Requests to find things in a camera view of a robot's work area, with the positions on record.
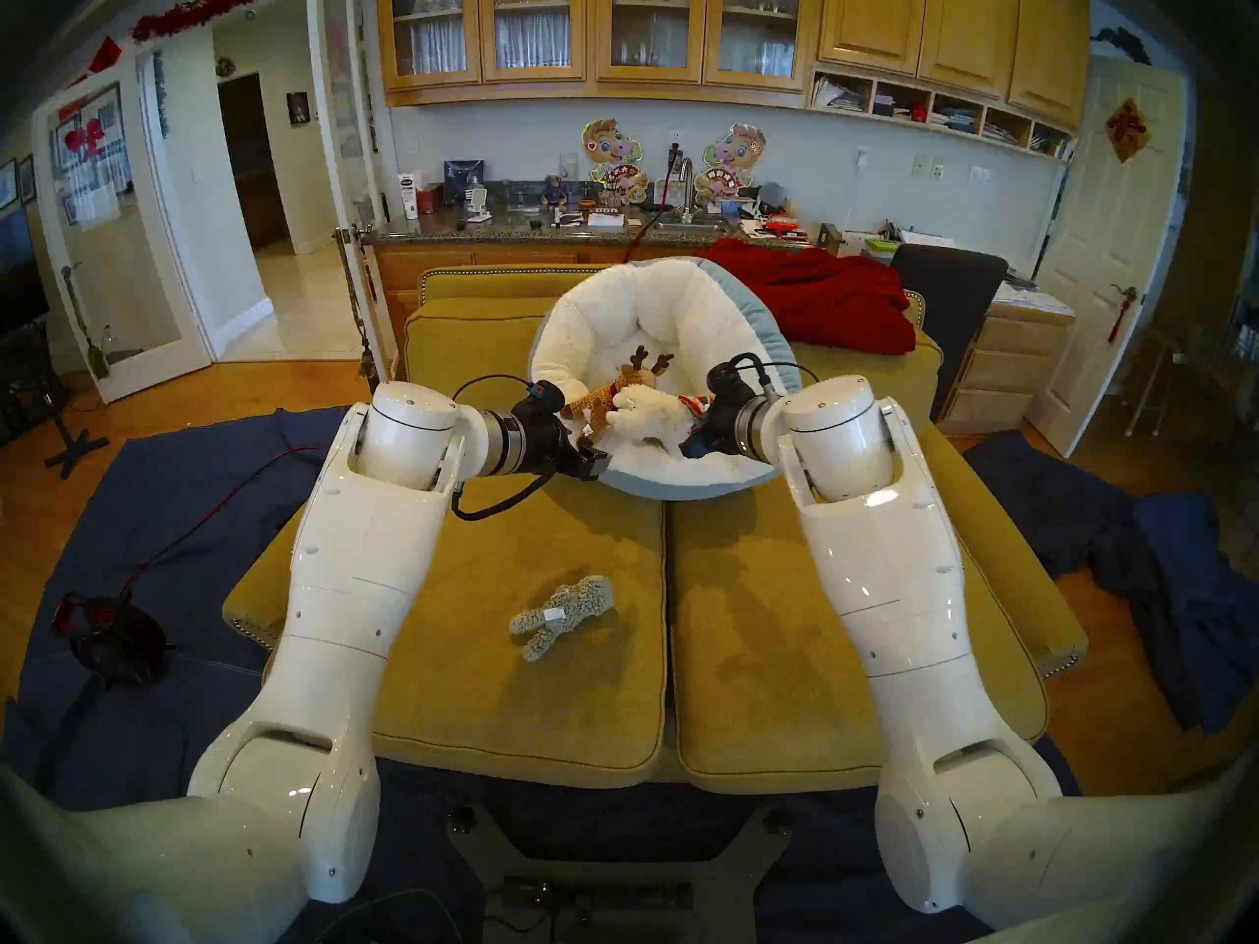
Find black chair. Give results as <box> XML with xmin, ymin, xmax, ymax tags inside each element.
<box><xmin>890</xmin><ymin>244</ymin><xmax>1009</xmax><ymax>422</ymax></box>

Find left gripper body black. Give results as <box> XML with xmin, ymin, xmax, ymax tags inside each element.
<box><xmin>516</xmin><ymin>382</ymin><xmax>596</xmax><ymax>479</ymax></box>

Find red diamond door decoration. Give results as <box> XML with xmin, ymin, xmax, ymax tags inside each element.
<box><xmin>1107</xmin><ymin>98</ymin><xmax>1150</xmax><ymax>163</ymax></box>

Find hanging bell strap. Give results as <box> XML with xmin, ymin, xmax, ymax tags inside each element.
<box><xmin>334</xmin><ymin>226</ymin><xmax>387</xmax><ymax>394</ymax></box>

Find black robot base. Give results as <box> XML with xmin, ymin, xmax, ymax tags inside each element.
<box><xmin>448</xmin><ymin>804</ymin><xmax>793</xmax><ymax>944</ymax></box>

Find white door with mirror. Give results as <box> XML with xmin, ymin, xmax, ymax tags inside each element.
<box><xmin>34</xmin><ymin>28</ymin><xmax>212</xmax><ymax>402</ymax></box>

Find white panel door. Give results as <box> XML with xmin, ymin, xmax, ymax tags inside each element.
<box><xmin>1028</xmin><ymin>57</ymin><xmax>1191</xmax><ymax>458</ymax></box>

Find red floor cable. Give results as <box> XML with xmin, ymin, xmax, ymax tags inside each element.
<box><xmin>118</xmin><ymin>445</ymin><xmax>326</xmax><ymax>599</ymax></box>

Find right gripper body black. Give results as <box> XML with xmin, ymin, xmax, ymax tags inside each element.
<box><xmin>679</xmin><ymin>362</ymin><xmax>763</xmax><ymax>459</ymax></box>

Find black tripod stand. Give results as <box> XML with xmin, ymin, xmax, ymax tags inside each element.
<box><xmin>44</xmin><ymin>382</ymin><xmax>109</xmax><ymax>479</ymax></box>

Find dark blue crumpled blanket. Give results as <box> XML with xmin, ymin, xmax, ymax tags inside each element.
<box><xmin>969</xmin><ymin>431</ymin><xmax>1259</xmax><ymax>737</ymax></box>

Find red black bag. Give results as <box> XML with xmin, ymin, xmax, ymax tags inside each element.
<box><xmin>54</xmin><ymin>593</ymin><xmax>168</xmax><ymax>687</ymax></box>

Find cartoon child wall decoration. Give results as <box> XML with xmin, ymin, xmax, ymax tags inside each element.
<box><xmin>695</xmin><ymin>124</ymin><xmax>766</xmax><ymax>210</ymax></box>
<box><xmin>582</xmin><ymin>119</ymin><xmax>650</xmax><ymax>206</ymax></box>

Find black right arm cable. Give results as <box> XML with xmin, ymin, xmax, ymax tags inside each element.
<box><xmin>728</xmin><ymin>352</ymin><xmax>819</xmax><ymax>397</ymax></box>

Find white blue dog bed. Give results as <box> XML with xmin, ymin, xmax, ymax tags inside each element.
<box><xmin>528</xmin><ymin>259</ymin><xmax>803</xmax><ymax>501</ymax></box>

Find white llama plush toy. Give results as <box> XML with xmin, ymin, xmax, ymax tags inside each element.
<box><xmin>605</xmin><ymin>383</ymin><xmax>714</xmax><ymax>451</ymax></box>

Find granite kitchen counter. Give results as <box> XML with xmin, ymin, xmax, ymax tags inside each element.
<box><xmin>359</xmin><ymin>205</ymin><xmax>837</xmax><ymax>363</ymax></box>

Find crochet reindeer plush toy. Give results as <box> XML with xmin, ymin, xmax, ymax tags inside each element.
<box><xmin>561</xmin><ymin>345</ymin><xmax>675</xmax><ymax>437</ymax></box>

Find yellow sofa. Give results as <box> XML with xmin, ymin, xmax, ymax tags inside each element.
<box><xmin>223</xmin><ymin>264</ymin><xmax>1088</xmax><ymax>794</ymax></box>

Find grey shaggy plush toy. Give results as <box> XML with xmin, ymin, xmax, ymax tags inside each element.
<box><xmin>509</xmin><ymin>575</ymin><xmax>618</xmax><ymax>663</ymax></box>

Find wooden wall cabinets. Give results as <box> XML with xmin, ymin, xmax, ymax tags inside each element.
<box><xmin>377</xmin><ymin>0</ymin><xmax>1093</xmax><ymax>161</ymax></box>

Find red tinsel garland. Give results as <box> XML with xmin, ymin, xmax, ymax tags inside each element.
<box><xmin>131</xmin><ymin>0</ymin><xmax>306</xmax><ymax>43</ymax></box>

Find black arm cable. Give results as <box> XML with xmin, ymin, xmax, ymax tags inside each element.
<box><xmin>728</xmin><ymin>352</ymin><xmax>819</xmax><ymax>397</ymax></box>
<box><xmin>450</xmin><ymin>374</ymin><xmax>557</xmax><ymax>522</ymax></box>

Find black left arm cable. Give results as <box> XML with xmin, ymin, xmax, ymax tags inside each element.
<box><xmin>450</xmin><ymin>374</ymin><xmax>557</xmax><ymax>522</ymax></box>

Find blue floor rug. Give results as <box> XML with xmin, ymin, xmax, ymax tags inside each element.
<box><xmin>0</xmin><ymin>404</ymin><xmax>1083</xmax><ymax>944</ymax></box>

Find black television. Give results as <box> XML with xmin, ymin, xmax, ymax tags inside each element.
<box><xmin>0</xmin><ymin>205</ymin><xmax>50</xmax><ymax>338</ymax></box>

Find red blanket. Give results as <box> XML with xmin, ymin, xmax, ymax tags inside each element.
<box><xmin>700</xmin><ymin>239</ymin><xmax>918</xmax><ymax>356</ymax></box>

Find small hanging broom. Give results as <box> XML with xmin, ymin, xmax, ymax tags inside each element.
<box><xmin>64</xmin><ymin>264</ymin><xmax>111</xmax><ymax>381</ymax></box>

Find wooden drawer unit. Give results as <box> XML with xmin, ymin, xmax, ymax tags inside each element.
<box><xmin>939</xmin><ymin>298</ymin><xmax>1076</xmax><ymax>437</ymax></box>

